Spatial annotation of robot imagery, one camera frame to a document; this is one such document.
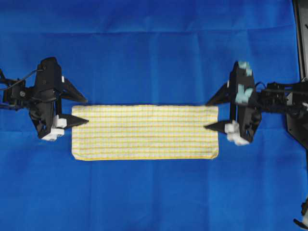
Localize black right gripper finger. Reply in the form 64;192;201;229
205;83;231;106
204;120;231;132

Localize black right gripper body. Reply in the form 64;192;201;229
225;61;261;146

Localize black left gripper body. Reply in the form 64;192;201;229
28;76;66;141

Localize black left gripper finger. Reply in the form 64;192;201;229
63;114;89;128
61;78;88;103

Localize yellow checked towel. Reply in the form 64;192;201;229
72;105;219;161

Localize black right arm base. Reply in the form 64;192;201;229
286;0;308;149

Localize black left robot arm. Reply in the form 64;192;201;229
0;68;89;141

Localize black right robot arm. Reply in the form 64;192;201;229
204;61;308;148

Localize black device at corner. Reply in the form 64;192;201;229
293;198;308;231

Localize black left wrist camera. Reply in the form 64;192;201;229
35;57;62;91

